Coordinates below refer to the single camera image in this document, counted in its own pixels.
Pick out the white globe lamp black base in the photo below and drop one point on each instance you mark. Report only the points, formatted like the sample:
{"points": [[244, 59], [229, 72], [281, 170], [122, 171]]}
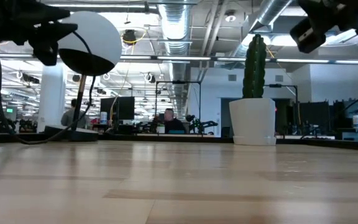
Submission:
{"points": [[98, 34]]}

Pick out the green cactus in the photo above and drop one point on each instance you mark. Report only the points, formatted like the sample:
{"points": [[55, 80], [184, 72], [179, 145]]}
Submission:
{"points": [[253, 68]]}

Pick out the black round ceiling fixture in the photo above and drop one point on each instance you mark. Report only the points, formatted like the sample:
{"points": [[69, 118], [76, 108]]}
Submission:
{"points": [[130, 36]]}

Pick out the white plant pot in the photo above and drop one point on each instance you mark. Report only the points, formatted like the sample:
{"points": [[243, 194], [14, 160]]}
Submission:
{"points": [[252, 121]]}

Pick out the white canister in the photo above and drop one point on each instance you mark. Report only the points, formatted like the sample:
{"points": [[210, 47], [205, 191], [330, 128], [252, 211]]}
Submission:
{"points": [[103, 118], [357, 121]]}

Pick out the white cup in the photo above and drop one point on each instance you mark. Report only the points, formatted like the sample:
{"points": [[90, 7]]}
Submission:
{"points": [[160, 129]]}

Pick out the black cabinets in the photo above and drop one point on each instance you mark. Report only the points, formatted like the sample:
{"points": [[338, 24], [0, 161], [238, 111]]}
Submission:
{"points": [[315, 115]]}

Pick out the person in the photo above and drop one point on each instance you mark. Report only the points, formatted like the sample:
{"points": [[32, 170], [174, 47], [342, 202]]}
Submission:
{"points": [[70, 116], [174, 124]]}

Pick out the silver ventilation duct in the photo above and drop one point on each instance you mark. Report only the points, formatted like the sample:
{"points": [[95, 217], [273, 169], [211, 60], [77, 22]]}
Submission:
{"points": [[272, 11], [175, 21]]}

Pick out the black monitor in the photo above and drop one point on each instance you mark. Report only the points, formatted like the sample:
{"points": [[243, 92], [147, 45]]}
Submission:
{"points": [[123, 107]]}

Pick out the background black robot arm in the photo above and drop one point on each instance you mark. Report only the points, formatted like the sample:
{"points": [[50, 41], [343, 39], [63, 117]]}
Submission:
{"points": [[202, 124]]}

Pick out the white pillar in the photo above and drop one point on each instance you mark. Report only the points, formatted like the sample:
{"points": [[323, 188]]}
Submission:
{"points": [[51, 99]]}

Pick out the black aluminium table frame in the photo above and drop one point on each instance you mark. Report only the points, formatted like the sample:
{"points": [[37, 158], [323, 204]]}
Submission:
{"points": [[166, 138]]}

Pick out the black background rig frame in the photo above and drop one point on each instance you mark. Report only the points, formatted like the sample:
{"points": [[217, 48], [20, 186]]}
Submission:
{"points": [[278, 85], [179, 82]]}

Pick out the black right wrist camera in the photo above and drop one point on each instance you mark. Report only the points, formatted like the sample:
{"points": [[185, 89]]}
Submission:
{"points": [[309, 35]]}

